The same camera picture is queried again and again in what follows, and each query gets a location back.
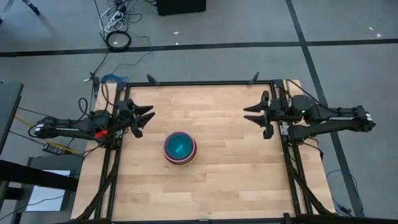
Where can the black tripod leg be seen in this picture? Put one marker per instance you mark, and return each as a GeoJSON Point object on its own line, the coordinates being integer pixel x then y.
{"type": "Point", "coordinates": [31, 5]}

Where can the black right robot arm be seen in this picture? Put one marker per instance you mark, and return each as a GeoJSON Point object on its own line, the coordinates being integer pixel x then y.
{"type": "Point", "coordinates": [335, 119]}

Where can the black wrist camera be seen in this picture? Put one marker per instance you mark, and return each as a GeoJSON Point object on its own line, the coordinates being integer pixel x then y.
{"type": "Point", "coordinates": [268, 132]}
{"type": "Point", "coordinates": [136, 130]}

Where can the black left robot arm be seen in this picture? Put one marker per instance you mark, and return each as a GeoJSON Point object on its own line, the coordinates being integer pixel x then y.
{"type": "Point", "coordinates": [71, 127]}

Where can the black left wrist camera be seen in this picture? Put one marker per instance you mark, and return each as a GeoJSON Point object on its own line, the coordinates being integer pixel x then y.
{"type": "Point", "coordinates": [136, 130]}

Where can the blue bowl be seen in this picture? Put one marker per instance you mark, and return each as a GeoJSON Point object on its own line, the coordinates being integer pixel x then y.
{"type": "Point", "coordinates": [165, 145]}

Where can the teal bowl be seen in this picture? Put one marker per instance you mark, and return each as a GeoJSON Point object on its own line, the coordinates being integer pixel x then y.
{"type": "Point", "coordinates": [178, 146]}

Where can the silver mounting plate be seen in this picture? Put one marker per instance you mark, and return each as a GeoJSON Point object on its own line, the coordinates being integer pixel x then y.
{"type": "Point", "coordinates": [283, 129]}

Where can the white power strip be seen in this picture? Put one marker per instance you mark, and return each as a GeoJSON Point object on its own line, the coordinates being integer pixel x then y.
{"type": "Point", "coordinates": [113, 17]}

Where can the orange bowl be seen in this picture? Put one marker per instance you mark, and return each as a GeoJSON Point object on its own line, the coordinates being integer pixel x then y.
{"type": "Point", "coordinates": [187, 164]}

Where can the black frame bracket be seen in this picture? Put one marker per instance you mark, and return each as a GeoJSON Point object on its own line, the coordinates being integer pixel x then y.
{"type": "Point", "coordinates": [153, 80]}
{"type": "Point", "coordinates": [254, 78]}

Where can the pink bowl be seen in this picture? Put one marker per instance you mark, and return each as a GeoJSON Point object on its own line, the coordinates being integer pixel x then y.
{"type": "Point", "coordinates": [173, 161]}

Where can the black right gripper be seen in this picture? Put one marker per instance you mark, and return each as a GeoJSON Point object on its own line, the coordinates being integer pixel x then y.
{"type": "Point", "coordinates": [278, 110]}

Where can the black stick device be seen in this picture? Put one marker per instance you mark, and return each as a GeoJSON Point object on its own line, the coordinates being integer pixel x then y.
{"type": "Point", "coordinates": [96, 85]}

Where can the black aluminium table frame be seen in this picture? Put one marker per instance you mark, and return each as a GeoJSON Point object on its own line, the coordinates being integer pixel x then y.
{"type": "Point", "coordinates": [199, 83]}

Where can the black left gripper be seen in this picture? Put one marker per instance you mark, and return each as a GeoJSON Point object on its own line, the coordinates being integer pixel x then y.
{"type": "Point", "coordinates": [126, 113]}

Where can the grey stand with white panel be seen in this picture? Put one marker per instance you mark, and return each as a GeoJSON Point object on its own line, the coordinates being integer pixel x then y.
{"type": "Point", "coordinates": [46, 193]}

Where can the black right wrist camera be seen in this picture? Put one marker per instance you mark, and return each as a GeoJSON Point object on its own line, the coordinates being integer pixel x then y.
{"type": "Point", "coordinates": [268, 132]}

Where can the small black electronics box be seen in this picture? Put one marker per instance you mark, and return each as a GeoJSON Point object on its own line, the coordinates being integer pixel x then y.
{"type": "Point", "coordinates": [54, 149]}

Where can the black desk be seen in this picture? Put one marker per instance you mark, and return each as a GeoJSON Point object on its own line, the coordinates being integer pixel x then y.
{"type": "Point", "coordinates": [7, 105]}

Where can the black beam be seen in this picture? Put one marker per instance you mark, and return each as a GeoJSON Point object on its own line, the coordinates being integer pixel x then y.
{"type": "Point", "coordinates": [37, 175]}

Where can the black equipment case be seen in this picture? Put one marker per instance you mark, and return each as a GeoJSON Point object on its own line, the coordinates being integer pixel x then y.
{"type": "Point", "coordinates": [180, 6]}

